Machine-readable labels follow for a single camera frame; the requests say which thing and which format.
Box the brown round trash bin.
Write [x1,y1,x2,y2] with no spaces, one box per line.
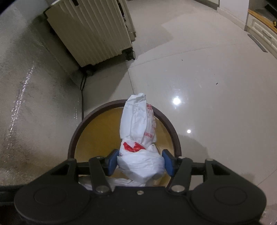
[68,100,181,190]

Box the cream ribbed suitcase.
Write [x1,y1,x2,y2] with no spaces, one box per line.
[44,0,136,67]

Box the white plastic bag red print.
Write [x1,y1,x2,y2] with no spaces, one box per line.
[75,93,169,188]

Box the white low tv cabinet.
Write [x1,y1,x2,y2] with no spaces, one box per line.
[247,0,277,57]

